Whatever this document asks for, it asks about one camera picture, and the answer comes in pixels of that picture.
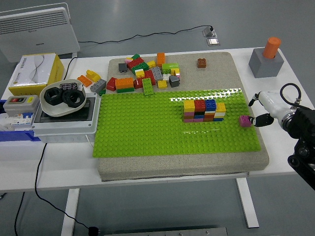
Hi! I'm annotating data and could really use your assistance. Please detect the black heater power cable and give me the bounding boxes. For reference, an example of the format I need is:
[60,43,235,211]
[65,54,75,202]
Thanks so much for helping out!
[78,25,214,45]

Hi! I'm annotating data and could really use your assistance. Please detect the grey cube block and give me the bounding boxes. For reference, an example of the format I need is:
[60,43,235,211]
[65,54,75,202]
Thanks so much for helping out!
[248,47,285,79]

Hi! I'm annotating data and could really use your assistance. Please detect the white table leg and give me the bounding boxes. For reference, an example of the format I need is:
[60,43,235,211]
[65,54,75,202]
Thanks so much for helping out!
[61,188,81,236]
[235,178,259,229]

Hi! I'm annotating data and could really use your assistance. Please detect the red large toy brick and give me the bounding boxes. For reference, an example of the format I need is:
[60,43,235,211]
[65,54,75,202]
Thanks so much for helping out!
[133,70,156,89]

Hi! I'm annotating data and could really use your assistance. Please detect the light grey studded brick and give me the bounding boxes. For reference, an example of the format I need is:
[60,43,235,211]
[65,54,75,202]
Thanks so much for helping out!
[150,66,163,81]

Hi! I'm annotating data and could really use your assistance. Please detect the yellow curved toy brick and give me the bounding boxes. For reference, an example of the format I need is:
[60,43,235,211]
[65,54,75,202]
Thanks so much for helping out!
[85,69,101,82]

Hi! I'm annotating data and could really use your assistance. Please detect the blue square toy brick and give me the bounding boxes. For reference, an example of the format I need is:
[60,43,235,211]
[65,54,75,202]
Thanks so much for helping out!
[205,99,218,112]

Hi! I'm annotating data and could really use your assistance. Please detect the blue plastic bin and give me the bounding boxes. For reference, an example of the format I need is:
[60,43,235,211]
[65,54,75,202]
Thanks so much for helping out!
[0,99,42,143]

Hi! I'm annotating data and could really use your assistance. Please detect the lime green long brick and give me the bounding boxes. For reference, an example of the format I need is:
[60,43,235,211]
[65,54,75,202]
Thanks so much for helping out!
[141,77,155,96]

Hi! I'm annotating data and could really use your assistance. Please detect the small black component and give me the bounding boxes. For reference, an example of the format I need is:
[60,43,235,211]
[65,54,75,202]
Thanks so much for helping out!
[60,82,79,91]

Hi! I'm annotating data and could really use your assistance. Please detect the dark grey sloped brick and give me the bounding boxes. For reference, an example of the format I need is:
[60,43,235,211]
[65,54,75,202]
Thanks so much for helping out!
[169,75,181,88]

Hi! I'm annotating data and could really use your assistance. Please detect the light grey long brick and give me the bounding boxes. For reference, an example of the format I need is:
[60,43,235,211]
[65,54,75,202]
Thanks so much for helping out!
[90,79,107,93]

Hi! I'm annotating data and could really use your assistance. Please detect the grey push-button switch box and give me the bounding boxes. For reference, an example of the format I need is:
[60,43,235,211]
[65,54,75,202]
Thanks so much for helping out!
[2,94,40,117]

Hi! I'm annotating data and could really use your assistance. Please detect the orange flat long brick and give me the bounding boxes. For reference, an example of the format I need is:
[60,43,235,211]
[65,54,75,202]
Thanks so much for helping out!
[76,75,93,87]

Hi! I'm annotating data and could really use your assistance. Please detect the green studded baseplate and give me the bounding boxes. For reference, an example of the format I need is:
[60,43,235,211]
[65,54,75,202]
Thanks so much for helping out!
[92,87,261,158]

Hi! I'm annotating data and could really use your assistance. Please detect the white electrical junction box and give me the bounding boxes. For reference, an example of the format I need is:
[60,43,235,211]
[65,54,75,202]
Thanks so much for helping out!
[31,92,102,144]

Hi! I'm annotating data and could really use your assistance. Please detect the black hanging cable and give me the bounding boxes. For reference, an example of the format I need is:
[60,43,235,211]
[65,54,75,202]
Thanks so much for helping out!
[34,142,91,231]

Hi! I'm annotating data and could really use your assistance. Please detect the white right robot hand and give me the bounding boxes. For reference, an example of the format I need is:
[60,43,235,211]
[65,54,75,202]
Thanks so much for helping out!
[248,90,293,128]

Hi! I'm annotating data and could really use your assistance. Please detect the orange long toy brick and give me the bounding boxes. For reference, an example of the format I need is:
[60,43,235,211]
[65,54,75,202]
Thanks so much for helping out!
[115,77,135,90]

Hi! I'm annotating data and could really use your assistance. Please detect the orange tall toy brick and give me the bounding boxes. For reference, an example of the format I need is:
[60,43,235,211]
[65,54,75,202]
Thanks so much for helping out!
[156,52,166,67]

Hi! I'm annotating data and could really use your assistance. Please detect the black cable on table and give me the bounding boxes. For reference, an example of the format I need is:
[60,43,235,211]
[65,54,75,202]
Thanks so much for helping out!
[63,57,78,80]

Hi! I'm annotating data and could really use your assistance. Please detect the white panel heater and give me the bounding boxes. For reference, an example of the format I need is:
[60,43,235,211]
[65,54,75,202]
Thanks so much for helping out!
[0,2,81,63]

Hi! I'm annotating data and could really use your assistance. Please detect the yellow and white tissue box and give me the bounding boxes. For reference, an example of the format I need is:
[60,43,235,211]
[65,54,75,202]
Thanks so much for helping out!
[8,53,65,96]

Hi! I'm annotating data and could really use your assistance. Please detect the white bowl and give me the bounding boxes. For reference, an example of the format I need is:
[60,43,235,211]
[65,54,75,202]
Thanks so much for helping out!
[39,78,87,118]

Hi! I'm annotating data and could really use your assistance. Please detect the red square toy brick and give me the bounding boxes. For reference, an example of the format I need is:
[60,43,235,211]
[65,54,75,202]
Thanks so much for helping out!
[194,99,206,113]

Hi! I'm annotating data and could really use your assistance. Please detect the red long toy brick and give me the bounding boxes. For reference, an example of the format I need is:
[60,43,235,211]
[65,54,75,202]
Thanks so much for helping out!
[126,58,145,71]

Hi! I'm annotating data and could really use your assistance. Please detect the grey-brown mat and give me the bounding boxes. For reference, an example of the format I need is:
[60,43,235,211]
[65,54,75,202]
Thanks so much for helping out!
[97,51,270,182]

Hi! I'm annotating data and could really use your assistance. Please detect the orange cylinder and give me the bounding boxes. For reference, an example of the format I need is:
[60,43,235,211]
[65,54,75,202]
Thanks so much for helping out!
[262,36,282,59]

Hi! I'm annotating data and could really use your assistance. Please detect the open metal floor socket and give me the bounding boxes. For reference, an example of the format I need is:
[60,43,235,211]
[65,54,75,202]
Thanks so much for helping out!
[202,26,217,38]

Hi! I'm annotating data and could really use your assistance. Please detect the black cable on floor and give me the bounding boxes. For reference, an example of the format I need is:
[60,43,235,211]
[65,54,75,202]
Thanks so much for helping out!
[14,191,26,236]

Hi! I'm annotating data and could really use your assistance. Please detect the red sloped toy brick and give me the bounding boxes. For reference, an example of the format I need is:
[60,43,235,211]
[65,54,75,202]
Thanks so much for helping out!
[106,77,118,92]

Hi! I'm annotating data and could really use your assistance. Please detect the white and blue circuit breaker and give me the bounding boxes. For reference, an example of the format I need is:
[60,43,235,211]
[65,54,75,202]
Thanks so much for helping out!
[11,112,34,130]

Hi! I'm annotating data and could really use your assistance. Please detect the large black hex nut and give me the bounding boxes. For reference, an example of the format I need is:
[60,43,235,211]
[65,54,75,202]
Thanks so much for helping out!
[61,90,86,109]
[44,87,66,107]

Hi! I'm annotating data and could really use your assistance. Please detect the lime green large brick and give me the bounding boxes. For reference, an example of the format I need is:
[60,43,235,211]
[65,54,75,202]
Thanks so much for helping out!
[161,62,180,75]

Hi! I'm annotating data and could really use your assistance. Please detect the green long toy brick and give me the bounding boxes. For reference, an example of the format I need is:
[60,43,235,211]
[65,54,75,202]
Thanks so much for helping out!
[130,62,150,74]

